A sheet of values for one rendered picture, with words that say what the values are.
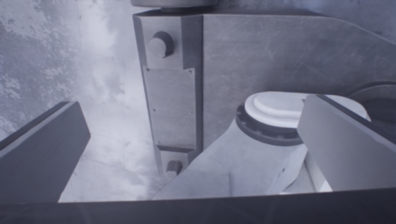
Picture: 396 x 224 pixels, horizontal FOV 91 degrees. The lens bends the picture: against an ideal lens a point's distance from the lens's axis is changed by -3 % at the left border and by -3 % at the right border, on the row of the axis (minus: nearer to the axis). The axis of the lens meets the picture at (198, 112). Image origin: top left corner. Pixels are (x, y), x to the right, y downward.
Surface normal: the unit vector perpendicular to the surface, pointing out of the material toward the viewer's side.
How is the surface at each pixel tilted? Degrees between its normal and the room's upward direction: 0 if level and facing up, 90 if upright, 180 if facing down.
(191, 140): 0
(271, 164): 90
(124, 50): 0
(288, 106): 90
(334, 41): 0
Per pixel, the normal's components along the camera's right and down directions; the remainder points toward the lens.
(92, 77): -0.16, 0.52
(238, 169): -0.01, -0.85
